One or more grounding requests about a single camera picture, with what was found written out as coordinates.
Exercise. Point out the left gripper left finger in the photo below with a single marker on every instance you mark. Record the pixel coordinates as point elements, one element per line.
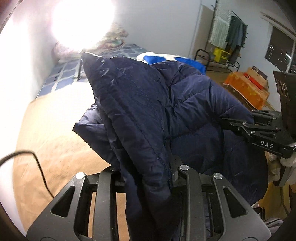
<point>85,209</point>

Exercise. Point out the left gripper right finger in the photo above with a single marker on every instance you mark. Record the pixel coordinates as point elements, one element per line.
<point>211,209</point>

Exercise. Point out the navy quilted puffer jacket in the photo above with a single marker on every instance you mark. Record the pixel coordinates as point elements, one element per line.
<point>145,114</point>

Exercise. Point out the white gloved right hand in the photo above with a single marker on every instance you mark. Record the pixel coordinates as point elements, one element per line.
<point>275,163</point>

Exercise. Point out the cardboard box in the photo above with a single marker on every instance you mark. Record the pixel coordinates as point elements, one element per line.
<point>257,77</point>

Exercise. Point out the dark window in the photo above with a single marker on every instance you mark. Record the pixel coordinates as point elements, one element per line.
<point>281,51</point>

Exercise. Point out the yellow crate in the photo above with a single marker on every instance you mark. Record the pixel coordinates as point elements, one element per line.
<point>220,56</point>

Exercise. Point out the black metal rack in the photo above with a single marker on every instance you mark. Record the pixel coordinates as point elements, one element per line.
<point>211,65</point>

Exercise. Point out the blue checkered bed sheet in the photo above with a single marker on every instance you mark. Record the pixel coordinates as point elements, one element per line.
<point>64,74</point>

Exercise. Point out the bright blue garment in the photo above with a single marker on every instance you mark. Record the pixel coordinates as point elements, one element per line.
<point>192,63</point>

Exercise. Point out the white cream garment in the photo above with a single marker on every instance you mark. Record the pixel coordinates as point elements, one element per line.
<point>159,55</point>

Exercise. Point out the floral folded quilt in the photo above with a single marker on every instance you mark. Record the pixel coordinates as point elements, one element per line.
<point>114,39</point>

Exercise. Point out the ring light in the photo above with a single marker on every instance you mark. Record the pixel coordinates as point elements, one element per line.
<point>81,25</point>

